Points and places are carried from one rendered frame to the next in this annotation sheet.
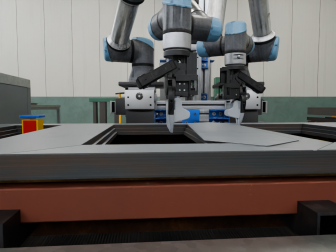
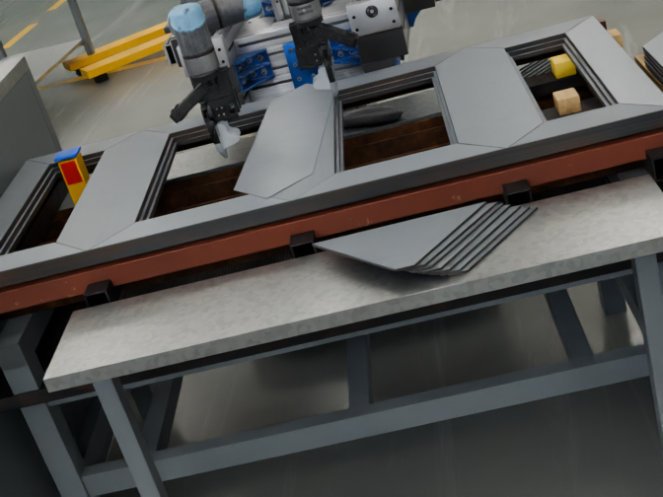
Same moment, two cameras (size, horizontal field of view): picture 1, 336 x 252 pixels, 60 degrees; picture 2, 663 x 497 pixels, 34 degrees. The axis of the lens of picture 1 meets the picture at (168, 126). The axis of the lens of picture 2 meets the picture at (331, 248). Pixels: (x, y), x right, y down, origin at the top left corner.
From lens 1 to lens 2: 1.87 m
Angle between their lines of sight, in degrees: 24
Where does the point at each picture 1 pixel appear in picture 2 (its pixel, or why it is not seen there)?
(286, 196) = (281, 235)
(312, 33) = not seen: outside the picture
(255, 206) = (261, 245)
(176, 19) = (189, 45)
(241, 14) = not seen: outside the picture
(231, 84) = (306, 49)
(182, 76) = (215, 102)
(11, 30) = not seen: outside the picture
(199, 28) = (229, 17)
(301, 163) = (284, 211)
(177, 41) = (198, 68)
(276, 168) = (268, 218)
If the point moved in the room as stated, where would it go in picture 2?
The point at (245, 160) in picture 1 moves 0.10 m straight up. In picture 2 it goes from (245, 218) to (230, 175)
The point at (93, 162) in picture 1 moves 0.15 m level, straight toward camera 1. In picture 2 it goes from (144, 242) to (145, 271)
